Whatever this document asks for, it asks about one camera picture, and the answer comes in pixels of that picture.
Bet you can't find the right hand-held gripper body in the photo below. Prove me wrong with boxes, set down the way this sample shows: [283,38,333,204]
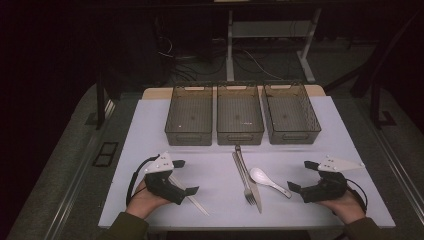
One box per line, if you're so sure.
[299,156,365,204]

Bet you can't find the black floor socket panel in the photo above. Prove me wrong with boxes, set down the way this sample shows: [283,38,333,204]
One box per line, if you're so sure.
[92,141,119,168]

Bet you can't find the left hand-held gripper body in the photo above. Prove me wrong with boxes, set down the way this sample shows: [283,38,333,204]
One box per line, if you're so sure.
[143,151,188,205]

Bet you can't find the black floor cables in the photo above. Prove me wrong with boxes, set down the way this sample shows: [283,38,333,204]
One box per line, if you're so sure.
[156,36,231,83]

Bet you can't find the white floor cable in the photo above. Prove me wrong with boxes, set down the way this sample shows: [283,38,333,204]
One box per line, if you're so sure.
[244,49,285,81]

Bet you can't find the white plastic spoon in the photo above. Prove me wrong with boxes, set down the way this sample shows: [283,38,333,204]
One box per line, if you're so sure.
[249,167,293,199]

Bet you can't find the white metal desk frame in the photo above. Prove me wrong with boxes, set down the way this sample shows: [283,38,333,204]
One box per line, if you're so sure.
[225,8,323,84]

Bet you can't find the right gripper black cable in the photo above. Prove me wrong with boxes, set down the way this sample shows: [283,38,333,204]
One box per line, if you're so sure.
[346,178,369,214]

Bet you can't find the metal fork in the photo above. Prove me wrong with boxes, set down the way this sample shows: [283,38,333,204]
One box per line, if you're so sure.
[232,152,257,206]

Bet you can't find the smoky transparent plastic bin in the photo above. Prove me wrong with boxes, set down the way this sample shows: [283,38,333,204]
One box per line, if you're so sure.
[164,83,214,147]
[216,82,265,146]
[262,81,322,146]

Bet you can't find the white table cover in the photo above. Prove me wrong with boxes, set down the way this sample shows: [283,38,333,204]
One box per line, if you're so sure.
[98,95,396,230]

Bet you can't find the metal table knife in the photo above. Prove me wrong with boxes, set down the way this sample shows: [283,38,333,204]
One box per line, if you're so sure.
[235,144,263,214]

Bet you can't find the black metal stand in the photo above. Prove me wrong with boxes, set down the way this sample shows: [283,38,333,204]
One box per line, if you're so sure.
[95,73,122,131]
[323,13,424,129]

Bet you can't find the person's right hand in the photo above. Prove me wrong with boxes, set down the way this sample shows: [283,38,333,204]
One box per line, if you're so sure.
[316,190,367,225]

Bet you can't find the person's left hand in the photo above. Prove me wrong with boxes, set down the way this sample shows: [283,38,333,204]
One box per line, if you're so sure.
[125,179,172,220]

